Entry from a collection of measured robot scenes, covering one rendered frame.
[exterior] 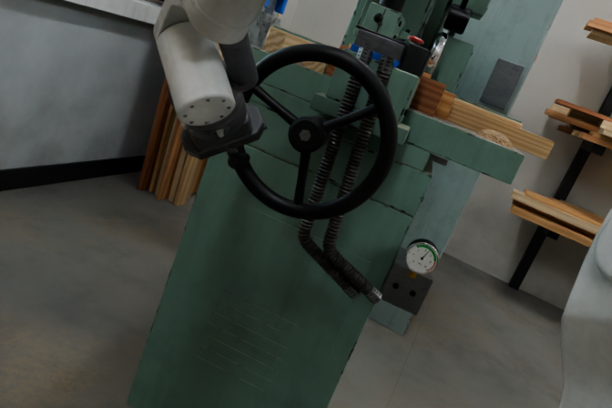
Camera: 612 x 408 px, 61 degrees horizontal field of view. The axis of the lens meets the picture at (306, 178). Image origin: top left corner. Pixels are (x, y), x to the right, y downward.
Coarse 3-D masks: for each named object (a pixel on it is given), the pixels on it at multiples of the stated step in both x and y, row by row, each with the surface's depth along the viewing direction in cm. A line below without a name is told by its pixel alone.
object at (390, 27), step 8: (376, 8) 107; (384, 8) 106; (368, 16) 108; (384, 16) 107; (392, 16) 106; (400, 16) 106; (368, 24) 108; (376, 24) 107; (384, 24) 107; (392, 24) 107; (400, 24) 108; (384, 32) 107; (392, 32) 107
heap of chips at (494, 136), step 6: (480, 132) 101; (486, 132) 99; (492, 132) 99; (498, 132) 101; (486, 138) 97; (492, 138) 98; (498, 138) 98; (504, 138) 98; (504, 144) 97; (510, 144) 98
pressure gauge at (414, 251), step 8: (416, 240) 96; (424, 240) 96; (408, 248) 95; (416, 248) 95; (424, 248) 95; (432, 248) 94; (408, 256) 96; (416, 256) 95; (424, 256) 95; (432, 256) 94; (408, 264) 96; (416, 264) 95; (424, 264) 95; (432, 264) 95; (416, 272) 95; (424, 272) 95
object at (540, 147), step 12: (456, 108) 110; (468, 108) 109; (456, 120) 110; (468, 120) 110; (480, 120) 109; (492, 120) 109; (504, 132) 108; (516, 132) 108; (528, 132) 107; (516, 144) 108; (528, 144) 108; (540, 144) 107; (552, 144) 107; (540, 156) 108
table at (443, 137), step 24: (288, 72) 102; (312, 72) 101; (312, 96) 101; (360, 120) 90; (408, 120) 98; (432, 120) 97; (432, 144) 97; (456, 144) 96; (480, 144) 95; (480, 168) 96; (504, 168) 95
